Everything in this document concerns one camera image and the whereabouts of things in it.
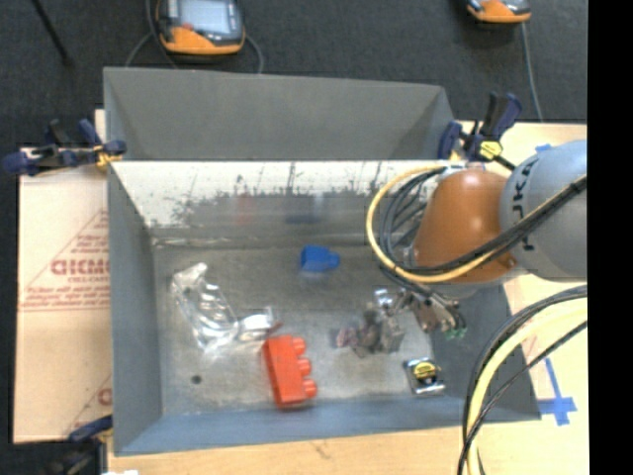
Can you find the brown cardboard board, red print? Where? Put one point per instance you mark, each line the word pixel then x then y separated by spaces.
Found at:
pixel 59 324

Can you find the orange toy brick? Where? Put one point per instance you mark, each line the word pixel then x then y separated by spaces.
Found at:
pixel 288 374

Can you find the black cylinder on white bracket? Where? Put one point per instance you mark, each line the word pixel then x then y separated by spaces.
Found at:
pixel 460 315

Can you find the blue cup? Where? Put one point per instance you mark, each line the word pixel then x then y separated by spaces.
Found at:
pixel 316 258

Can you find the grey metal bin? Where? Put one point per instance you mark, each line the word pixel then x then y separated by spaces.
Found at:
pixel 237 374

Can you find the silver and yellow tape measure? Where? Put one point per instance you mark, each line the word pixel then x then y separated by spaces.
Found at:
pixel 424 376

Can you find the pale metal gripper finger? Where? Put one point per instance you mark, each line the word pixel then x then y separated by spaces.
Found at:
pixel 371 322
pixel 393 335

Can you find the clear plastic package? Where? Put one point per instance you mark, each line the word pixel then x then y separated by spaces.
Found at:
pixel 207 310

